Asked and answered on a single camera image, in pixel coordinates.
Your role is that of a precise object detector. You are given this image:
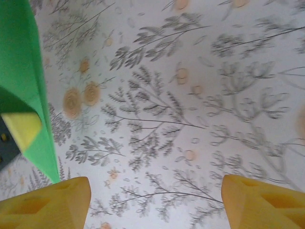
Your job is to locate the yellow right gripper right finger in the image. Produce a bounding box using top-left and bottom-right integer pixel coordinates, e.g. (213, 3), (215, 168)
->
(221, 174), (305, 229)

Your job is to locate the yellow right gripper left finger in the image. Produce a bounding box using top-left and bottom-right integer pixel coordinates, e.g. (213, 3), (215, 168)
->
(0, 176), (92, 229)

